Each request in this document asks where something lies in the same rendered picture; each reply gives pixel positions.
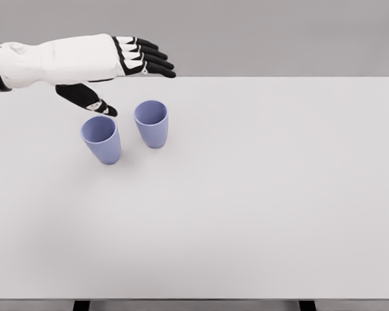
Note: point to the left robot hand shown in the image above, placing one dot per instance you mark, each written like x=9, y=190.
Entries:
x=84, y=58

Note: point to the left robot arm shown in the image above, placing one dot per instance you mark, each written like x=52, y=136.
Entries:
x=16, y=64

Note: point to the lavender plastic cup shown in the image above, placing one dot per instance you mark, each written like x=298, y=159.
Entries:
x=102, y=139
x=152, y=124

